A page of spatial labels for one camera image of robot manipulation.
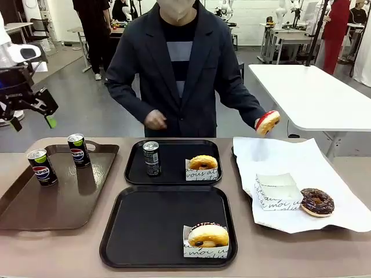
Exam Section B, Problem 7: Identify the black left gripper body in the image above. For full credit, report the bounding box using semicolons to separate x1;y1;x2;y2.
0;67;35;112

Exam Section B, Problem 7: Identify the black Pepsi soda can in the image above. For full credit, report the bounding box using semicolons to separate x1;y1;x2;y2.
67;133;91;169
142;141;161;177
27;148;59;187

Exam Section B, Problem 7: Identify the yellow glazed donut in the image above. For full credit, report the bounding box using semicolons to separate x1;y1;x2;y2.
188;155;219;171

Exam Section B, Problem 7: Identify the white printed paper box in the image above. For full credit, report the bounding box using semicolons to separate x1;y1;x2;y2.
254;173;304;211
182;225;231;259
185;159;219;182

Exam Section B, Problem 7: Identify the yellow donut with sprinkled edge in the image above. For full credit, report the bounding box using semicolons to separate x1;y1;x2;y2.
187;222;230;248

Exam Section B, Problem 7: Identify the red frosted donut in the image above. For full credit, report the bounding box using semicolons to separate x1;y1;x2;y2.
254;109;282;138

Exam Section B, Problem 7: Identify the person's left forearm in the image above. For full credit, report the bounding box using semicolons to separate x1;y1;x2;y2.
219;88;266;129

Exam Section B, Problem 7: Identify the person's right forearm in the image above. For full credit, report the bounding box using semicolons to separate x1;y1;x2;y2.
104;79;155;126

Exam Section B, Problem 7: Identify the person's right hand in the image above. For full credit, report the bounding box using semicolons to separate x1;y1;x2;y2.
143;109;168;130

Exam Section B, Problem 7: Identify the light grey desk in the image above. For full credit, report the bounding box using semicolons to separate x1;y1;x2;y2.
3;22;34;38

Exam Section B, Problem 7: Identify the black office chair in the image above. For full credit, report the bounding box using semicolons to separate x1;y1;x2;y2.
28;17;50;45

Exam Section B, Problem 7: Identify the cluttered background workbench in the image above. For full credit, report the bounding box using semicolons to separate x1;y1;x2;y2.
67;25;126;74

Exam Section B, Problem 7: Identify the standing person in black clothes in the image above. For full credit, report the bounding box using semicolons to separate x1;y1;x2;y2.
72;0;113;82

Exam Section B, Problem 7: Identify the brown serving tray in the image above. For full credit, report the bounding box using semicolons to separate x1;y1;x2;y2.
0;144;120;231

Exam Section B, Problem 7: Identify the small black serving tray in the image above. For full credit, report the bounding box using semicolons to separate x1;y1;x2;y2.
124;139;223;186

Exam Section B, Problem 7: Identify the person in dark blazer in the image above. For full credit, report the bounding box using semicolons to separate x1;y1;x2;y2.
104;0;266;138

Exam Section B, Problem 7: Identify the large black serving tray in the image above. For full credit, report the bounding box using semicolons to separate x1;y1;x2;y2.
99;185;238;269

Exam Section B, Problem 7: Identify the white paper sheet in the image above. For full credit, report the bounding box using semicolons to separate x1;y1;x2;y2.
232;136;371;234

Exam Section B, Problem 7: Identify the white table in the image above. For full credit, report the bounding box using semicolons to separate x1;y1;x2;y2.
248;64;371;159

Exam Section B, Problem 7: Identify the black tripod pole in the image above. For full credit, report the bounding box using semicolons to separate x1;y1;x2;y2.
303;0;332;68

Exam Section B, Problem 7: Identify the chocolate frosted donut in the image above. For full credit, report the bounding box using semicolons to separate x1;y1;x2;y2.
300;188;336;218

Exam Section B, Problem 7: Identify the person in red apron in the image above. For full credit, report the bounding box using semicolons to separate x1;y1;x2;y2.
322;0;352;76

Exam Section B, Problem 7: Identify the seated person in black shirt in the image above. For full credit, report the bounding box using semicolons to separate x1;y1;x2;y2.
348;0;368;26

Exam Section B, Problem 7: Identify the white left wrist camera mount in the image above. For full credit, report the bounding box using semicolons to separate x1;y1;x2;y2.
27;60;49;74

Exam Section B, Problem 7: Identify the white frame background desk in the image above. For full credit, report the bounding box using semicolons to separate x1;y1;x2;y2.
260;22;323;65

